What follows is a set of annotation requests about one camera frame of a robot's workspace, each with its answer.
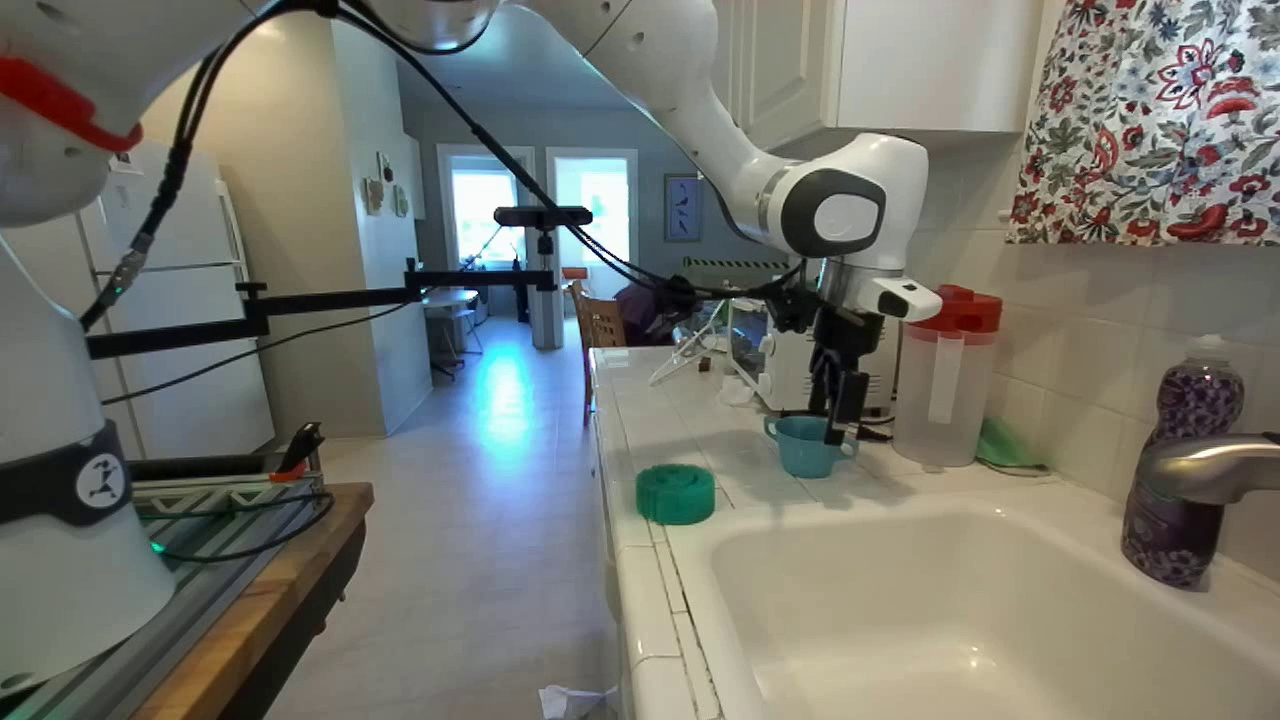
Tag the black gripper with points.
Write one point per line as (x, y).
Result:
(846, 335)

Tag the white ceramic sink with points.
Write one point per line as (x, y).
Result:
(961, 624)

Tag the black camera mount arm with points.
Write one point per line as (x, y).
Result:
(335, 303)

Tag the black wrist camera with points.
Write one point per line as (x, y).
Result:
(794, 310)

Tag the bright glass door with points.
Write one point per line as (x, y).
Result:
(595, 195)
(480, 205)

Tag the green lid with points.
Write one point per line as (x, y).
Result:
(672, 496)

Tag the grey metal faucet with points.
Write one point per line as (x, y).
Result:
(1213, 467)

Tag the brown wooden chair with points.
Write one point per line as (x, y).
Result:
(601, 326)

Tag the purple fabric item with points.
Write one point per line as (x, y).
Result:
(646, 319)

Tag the green cloth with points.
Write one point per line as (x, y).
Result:
(1009, 447)

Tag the floral patterned curtain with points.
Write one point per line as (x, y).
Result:
(1162, 120)

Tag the white wrist mount plate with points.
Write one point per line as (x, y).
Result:
(908, 303)

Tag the blue plastic cup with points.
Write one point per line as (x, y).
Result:
(805, 455)

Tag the orange black clamp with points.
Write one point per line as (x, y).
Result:
(298, 460)

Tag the white refrigerator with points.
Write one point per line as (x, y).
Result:
(203, 374)

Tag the purple dish soap bottle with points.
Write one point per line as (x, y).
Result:
(1203, 393)

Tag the blue framed picture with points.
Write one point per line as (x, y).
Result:
(681, 205)

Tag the clear pitcher red lid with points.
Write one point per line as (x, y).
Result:
(947, 403)

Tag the wooden table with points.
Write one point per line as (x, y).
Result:
(265, 624)

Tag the white wall cabinet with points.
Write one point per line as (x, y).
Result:
(907, 66)

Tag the metal base frame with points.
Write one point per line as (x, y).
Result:
(203, 572)

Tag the black camera bar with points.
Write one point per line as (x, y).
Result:
(540, 212)

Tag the small wall decorations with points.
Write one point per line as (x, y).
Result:
(384, 188)

